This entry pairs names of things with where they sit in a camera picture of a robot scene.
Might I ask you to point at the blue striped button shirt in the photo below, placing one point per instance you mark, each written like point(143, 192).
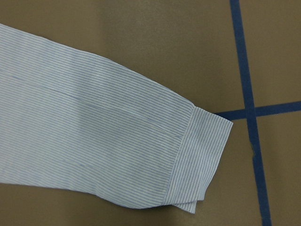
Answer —
point(74, 120)

